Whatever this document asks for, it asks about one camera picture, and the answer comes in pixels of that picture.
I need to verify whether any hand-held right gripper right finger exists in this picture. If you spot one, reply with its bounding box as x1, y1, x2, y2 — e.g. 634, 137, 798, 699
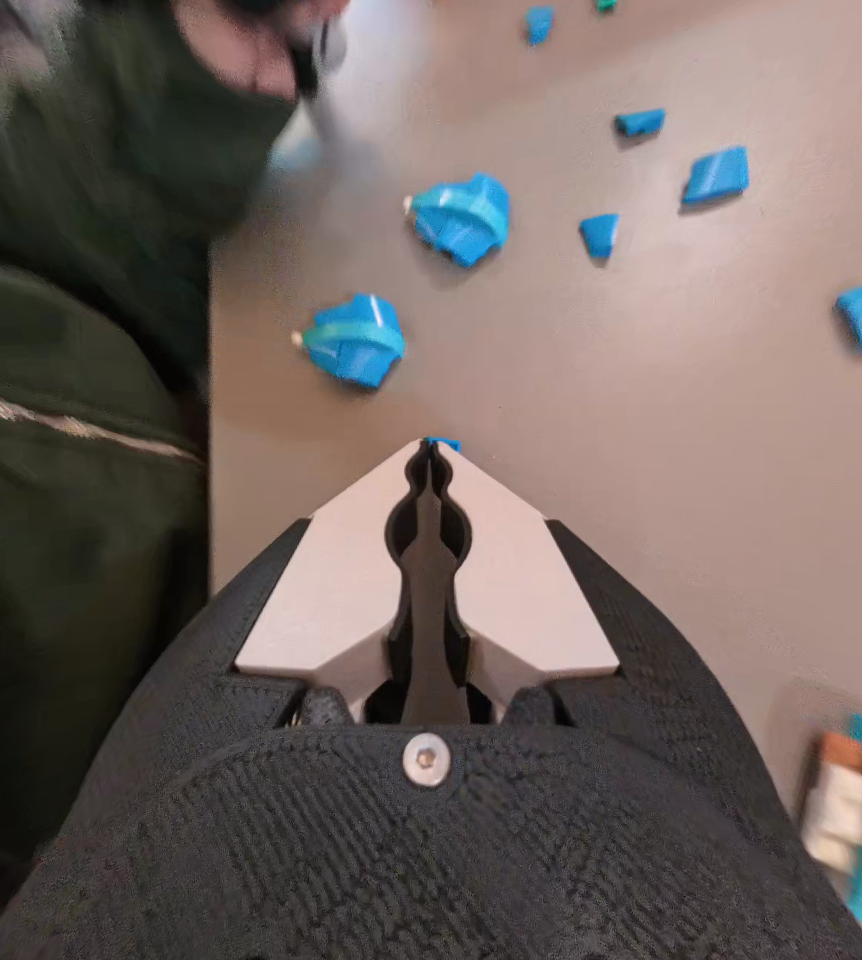
431, 439, 620, 726

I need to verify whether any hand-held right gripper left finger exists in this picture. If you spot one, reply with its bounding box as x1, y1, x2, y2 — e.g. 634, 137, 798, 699
234, 438, 436, 726

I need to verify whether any blue lego dome assembly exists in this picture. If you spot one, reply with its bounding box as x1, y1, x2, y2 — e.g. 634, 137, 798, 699
403, 172, 512, 269
292, 292, 407, 390

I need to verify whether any wide blue lego slope piece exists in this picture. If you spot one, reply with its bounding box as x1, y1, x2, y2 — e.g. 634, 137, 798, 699
682, 146, 750, 206

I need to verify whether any person's left hand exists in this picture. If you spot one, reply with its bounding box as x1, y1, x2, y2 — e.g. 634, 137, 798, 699
174, 0, 351, 100

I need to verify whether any dark green zip jacket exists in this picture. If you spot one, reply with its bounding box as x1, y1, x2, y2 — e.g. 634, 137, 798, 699
0, 187, 212, 960

